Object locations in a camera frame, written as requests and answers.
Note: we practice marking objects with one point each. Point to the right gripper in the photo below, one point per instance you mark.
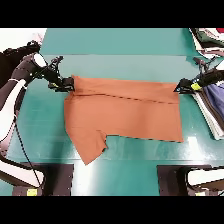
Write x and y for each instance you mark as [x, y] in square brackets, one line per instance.
[187, 86]

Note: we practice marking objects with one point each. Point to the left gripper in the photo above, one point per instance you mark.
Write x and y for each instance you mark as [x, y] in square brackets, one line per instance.
[65, 84]

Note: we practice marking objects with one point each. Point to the orange T-shirt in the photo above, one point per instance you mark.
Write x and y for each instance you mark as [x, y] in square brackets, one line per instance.
[126, 113]

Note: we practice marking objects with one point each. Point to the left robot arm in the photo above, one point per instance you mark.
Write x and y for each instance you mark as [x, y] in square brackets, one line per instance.
[10, 100]

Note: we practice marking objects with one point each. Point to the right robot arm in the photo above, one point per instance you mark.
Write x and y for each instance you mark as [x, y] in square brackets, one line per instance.
[213, 77]

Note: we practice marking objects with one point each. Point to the blue garment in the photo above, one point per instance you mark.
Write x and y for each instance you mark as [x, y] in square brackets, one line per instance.
[216, 100]

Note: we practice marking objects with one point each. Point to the white garment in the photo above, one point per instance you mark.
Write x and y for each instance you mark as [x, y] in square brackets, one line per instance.
[210, 116]

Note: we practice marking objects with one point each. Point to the heap of clothes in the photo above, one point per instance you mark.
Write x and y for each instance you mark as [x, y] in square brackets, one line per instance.
[208, 41]

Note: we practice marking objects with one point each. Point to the black garment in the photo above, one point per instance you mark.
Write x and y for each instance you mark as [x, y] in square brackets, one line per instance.
[8, 61]

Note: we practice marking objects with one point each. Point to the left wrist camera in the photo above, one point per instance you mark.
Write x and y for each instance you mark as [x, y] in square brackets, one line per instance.
[56, 62]

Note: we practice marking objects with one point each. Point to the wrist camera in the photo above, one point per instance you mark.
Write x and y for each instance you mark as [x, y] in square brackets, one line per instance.
[56, 62]
[202, 62]

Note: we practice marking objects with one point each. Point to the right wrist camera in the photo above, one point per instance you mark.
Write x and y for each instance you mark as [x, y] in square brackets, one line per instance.
[202, 62]

